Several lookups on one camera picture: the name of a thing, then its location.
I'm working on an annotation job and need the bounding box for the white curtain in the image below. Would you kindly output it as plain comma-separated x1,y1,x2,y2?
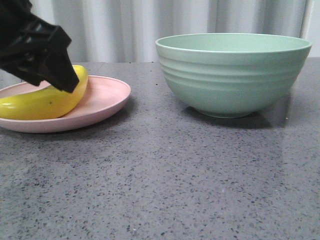
32,0,320,63

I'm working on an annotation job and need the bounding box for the green ribbed bowl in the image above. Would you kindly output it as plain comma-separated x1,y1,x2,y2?
155,33,312,119

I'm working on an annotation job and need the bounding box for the yellow plastic banana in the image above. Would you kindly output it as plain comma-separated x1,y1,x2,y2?
0,65,89,120

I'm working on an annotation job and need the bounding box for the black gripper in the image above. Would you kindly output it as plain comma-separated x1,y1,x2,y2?
0,0,79,93

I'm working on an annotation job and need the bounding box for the pink plate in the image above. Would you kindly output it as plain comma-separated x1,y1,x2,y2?
0,75,131,133

